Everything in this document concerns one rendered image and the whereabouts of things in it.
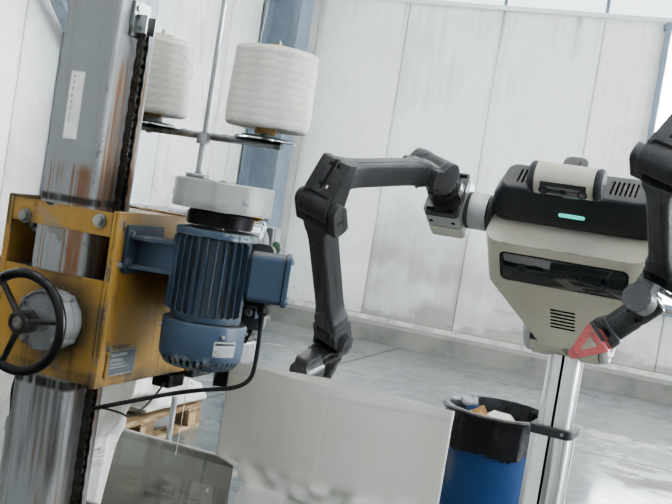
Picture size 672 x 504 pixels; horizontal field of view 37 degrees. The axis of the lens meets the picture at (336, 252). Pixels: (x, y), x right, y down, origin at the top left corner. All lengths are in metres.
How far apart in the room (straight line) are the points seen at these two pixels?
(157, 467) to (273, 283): 1.01
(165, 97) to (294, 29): 8.89
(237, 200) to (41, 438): 0.56
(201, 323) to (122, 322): 0.16
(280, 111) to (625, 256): 0.86
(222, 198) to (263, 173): 9.06
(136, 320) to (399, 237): 8.64
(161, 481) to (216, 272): 1.02
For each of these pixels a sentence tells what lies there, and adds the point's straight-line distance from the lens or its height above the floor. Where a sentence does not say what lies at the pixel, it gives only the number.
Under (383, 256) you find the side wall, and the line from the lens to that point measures 10.48.
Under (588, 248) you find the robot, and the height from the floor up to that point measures 1.40.
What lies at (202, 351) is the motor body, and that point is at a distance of 1.76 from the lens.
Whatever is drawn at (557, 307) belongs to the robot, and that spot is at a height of 1.25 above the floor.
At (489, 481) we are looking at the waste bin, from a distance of 4.20.
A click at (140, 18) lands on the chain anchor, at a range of 1.84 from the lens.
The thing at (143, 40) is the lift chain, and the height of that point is 1.64.
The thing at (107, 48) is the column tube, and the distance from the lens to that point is 1.81.
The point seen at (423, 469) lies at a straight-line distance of 2.01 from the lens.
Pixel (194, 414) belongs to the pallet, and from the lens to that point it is 5.82.
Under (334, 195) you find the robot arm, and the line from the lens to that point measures 1.96.
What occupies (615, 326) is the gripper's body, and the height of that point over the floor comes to 1.25.
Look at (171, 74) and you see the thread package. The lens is 2.02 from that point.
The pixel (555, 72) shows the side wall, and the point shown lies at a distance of 10.22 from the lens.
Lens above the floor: 1.42
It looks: 3 degrees down
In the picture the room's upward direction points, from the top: 9 degrees clockwise
